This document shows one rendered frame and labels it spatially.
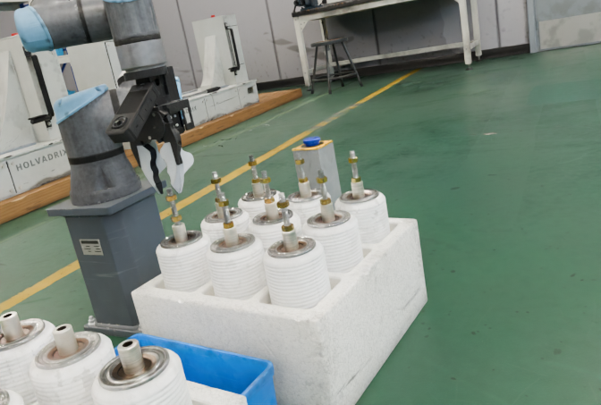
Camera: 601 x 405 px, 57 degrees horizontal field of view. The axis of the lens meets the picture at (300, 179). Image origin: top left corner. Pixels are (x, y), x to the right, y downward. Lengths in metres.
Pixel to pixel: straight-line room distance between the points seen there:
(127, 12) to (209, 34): 3.62
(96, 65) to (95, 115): 2.30
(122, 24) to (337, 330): 0.57
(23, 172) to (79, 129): 1.70
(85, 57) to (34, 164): 0.88
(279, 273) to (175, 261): 0.22
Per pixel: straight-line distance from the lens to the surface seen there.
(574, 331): 1.07
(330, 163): 1.26
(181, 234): 0.99
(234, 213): 1.07
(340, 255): 0.92
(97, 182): 1.22
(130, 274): 1.24
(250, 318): 0.86
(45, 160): 2.97
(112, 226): 1.21
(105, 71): 3.46
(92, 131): 1.21
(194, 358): 0.94
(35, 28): 1.04
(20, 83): 3.15
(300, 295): 0.83
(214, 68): 4.42
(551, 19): 5.70
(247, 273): 0.89
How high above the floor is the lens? 0.56
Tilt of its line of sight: 15 degrees down
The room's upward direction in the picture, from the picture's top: 11 degrees counter-clockwise
